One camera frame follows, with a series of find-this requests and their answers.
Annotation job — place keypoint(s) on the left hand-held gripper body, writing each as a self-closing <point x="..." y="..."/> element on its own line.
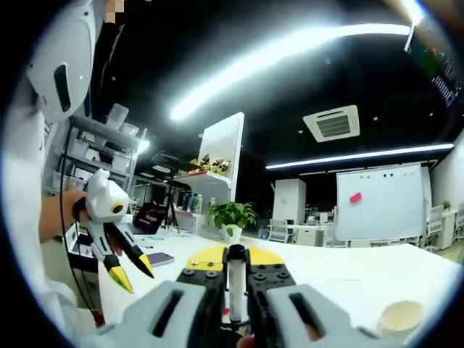
<point x="105" y="199"/>

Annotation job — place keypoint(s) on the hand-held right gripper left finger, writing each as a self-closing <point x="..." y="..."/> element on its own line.
<point x="145" y="322"/>

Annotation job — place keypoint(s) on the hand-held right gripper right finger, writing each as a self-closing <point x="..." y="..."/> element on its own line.
<point x="326" y="326"/>

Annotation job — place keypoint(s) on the white paper cup green print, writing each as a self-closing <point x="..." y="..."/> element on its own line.
<point x="398" y="320"/>

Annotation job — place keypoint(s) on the black whiteboard marker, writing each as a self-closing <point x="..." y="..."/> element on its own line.
<point x="237" y="282"/>

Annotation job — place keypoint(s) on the pink whiteboard eraser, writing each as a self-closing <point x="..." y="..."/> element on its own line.
<point x="356" y="198"/>

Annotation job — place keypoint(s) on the whiteboard on stand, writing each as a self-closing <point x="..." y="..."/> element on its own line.
<point x="380" y="203"/>

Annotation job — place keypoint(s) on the person's left hand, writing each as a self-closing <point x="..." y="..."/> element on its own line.
<point x="76" y="210"/>

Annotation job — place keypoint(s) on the person's right hand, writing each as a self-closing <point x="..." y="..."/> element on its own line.
<point x="246" y="342"/>

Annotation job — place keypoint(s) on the white black storage box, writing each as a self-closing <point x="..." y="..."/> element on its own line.
<point x="81" y="244"/>

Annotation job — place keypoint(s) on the smartphone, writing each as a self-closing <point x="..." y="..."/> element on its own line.
<point x="161" y="260"/>

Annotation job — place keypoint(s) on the black open laptop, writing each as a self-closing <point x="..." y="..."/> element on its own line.
<point x="150" y="217"/>

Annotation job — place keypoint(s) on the grey metal storage rack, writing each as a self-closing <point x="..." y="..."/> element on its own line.
<point x="101" y="152"/>

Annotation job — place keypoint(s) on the black tripod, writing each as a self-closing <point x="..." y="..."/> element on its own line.
<point x="170" y="206"/>

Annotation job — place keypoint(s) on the small white tube light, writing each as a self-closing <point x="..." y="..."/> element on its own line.
<point x="142" y="146"/>

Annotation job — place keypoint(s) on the white office desk cluster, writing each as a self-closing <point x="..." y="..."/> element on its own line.
<point x="301" y="233"/>
<point x="446" y="224"/>

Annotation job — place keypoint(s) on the potted green plant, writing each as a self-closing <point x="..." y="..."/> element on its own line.
<point x="232" y="217"/>

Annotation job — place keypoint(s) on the gold ornaments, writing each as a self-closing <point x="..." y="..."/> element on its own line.
<point x="212" y="165"/>

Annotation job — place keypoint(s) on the white curved display stand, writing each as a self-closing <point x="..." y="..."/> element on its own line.
<point x="221" y="141"/>

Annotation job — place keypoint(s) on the white tall cabinet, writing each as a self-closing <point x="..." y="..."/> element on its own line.
<point x="289" y="201"/>

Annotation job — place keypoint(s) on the white chest-worn device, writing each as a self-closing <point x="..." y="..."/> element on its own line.
<point x="61" y="54"/>

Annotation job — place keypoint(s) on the ceiling air conditioner vent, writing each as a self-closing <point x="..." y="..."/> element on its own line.
<point x="331" y="124"/>

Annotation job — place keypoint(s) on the wall mounted dark monitor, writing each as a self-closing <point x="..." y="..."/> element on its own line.
<point x="442" y="72"/>

